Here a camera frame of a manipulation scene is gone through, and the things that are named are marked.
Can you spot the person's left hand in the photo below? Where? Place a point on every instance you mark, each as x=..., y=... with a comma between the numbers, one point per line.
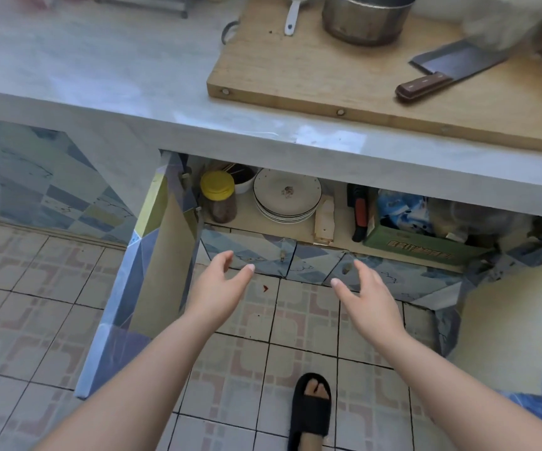
x=212, y=291

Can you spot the person's right hand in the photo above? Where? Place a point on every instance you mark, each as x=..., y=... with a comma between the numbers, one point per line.
x=373, y=307

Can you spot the person's left thumb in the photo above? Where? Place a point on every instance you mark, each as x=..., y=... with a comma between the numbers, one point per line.
x=241, y=278

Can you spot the person's right thumb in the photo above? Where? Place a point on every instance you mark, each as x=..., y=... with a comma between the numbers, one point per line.
x=342, y=292

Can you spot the person's left forearm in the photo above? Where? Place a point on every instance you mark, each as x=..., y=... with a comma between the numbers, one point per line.
x=144, y=385

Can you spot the person's right forearm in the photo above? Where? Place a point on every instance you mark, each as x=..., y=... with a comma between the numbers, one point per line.
x=458, y=394

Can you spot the small wooden block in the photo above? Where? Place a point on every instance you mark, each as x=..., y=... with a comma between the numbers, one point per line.
x=325, y=220

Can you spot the patterned cabinet door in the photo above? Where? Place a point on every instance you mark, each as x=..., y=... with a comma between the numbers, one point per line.
x=158, y=277
x=505, y=324

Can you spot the yellow-lidded plastic jar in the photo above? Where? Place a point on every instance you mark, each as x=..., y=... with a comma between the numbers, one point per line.
x=218, y=197

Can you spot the green cardboard box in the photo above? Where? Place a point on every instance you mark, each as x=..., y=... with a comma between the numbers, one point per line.
x=416, y=248

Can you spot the stack of white plates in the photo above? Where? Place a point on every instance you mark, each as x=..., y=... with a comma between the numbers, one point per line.
x=287, y=194

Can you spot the white bowl with chopsticks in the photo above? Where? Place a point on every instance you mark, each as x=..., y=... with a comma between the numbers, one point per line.
x=245, y=180

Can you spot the person's foot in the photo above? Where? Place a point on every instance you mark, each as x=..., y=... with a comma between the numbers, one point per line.
x=317, y=389

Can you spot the blue printed packet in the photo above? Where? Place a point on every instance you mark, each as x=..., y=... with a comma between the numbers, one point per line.
x=404, y=211

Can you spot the black slipper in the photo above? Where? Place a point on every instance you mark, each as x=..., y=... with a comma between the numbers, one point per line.
x=309, y=415

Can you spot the grey plastic bag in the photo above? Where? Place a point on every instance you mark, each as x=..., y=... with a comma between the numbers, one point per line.
x=477, y=218

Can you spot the wooden cutting board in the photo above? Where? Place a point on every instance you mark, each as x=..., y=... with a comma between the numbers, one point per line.
x=346, y=79

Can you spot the white spoon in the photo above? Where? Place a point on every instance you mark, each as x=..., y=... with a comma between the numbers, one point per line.
x=292, y=18

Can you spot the stainless steel pot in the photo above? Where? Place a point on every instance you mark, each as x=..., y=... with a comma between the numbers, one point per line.
x=369, y=21

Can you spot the white plastic bag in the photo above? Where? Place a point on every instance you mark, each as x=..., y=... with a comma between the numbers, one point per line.
x=501, y=18

